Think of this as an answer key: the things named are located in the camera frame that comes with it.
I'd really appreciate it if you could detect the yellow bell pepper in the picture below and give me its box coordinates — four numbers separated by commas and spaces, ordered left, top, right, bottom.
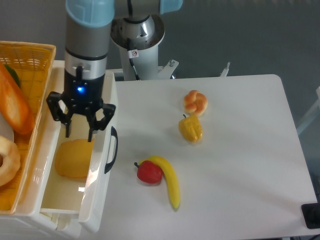
178, 114, 203, 143

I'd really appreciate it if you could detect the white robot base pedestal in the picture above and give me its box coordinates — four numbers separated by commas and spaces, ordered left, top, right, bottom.
110, 14, 179, 81

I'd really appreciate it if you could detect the orange baguette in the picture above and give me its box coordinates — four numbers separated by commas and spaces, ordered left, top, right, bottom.
0, 63, 35, 135

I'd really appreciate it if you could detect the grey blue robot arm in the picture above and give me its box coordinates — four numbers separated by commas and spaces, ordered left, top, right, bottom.
46, 0, 183, 137

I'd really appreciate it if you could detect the black drawer handle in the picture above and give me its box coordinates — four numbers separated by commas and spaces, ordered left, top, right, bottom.
104, 126, 119, 174

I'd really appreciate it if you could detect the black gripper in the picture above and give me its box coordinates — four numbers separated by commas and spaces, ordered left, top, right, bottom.
46, 69, 116, 142

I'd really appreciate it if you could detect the white open upper drawer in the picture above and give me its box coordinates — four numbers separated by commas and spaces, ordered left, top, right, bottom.
39, 70, 119, 233

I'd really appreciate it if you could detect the yellow banana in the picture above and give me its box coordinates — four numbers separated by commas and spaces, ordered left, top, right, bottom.
138, 155, 181, 211

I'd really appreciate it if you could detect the white drawer cabinet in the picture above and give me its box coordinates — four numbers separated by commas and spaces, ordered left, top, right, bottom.
0, 60, 83, 240

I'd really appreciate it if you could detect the beige bagel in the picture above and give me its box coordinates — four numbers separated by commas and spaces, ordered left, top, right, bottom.
0, 136, 21, 186

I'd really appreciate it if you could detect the black cable on base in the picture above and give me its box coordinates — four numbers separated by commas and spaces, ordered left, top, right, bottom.
126, 37, 141, 81

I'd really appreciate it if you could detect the red bell pepper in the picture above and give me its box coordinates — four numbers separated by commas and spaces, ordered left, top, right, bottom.
134, 160, 163, 185

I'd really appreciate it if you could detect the orange woven basket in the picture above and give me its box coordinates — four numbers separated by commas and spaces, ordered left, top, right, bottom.
0, 40, 56, 215

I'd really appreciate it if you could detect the green vegetable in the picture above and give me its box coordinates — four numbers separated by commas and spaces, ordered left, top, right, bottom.
4, 64, 21, 88

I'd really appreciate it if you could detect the black device at edge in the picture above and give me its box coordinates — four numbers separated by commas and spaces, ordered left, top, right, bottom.
301, 202, 320, 229

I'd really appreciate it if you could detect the knotted bread roll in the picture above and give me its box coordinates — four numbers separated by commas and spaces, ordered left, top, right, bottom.
183, 90, 209, 117

